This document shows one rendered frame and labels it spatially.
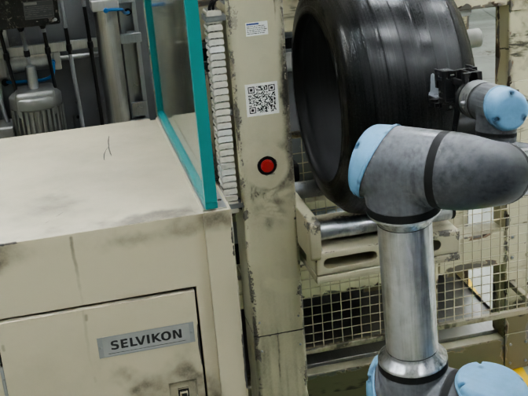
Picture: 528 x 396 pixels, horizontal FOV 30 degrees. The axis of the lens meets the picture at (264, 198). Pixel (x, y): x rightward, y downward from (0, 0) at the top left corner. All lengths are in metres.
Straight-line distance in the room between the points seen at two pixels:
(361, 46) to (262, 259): 0.58
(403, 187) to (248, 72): 0.83
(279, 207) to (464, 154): 0.96
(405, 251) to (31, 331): 0.58
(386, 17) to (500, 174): 0.79
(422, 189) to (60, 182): 0.61
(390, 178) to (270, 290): 0.99
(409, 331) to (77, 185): 0.59
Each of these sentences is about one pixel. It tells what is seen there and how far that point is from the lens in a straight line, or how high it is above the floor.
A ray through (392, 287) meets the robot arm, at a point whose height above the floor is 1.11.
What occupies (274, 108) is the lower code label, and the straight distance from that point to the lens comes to 2.24.
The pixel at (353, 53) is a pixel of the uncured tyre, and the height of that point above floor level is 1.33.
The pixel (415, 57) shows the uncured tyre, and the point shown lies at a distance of 2.13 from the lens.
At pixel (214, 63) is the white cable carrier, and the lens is 2.20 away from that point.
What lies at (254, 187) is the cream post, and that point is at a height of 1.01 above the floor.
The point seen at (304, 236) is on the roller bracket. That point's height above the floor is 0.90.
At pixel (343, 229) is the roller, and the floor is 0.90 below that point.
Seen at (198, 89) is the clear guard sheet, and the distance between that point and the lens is 1.42.
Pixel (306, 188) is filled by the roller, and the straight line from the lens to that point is 2.55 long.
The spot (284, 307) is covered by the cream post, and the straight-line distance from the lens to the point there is 2.43.
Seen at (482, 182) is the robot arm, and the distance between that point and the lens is 1.43.
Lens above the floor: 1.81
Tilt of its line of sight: 21 degrees down
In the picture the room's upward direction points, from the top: 5 degrees counter-clockwise
